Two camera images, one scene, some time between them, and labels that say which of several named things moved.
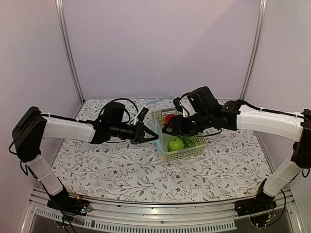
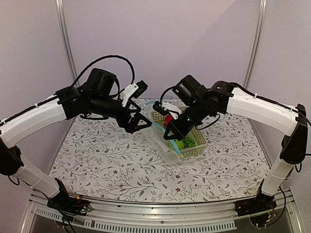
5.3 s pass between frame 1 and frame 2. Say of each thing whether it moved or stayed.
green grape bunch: stayed
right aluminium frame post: stayed
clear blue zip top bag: moved
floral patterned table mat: stayed
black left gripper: moved
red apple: stayed
